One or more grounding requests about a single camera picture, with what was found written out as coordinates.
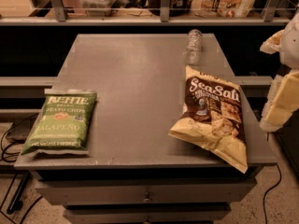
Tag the brown sea salt chip bag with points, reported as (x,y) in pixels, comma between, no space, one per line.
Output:
(212,118)

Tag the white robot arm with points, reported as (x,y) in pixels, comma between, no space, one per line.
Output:
(289,54)

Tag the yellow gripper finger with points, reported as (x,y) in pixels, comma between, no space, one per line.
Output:
(272,44)
(282,101)

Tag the white snack bag on shelf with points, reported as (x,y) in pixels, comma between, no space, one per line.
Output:
(224,8)

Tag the grey drawer cabinet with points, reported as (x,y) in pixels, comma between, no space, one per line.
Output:
(139,80)

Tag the clear plastic water bottle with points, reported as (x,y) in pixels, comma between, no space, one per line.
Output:
(193,51)

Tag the green jalapeno chip bag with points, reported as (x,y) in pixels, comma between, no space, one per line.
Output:
(64,123)

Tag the metal drawer knob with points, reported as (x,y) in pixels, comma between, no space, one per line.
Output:
(147,198)

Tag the grey metal shelf rail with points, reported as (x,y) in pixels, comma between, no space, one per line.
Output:
(134,13)

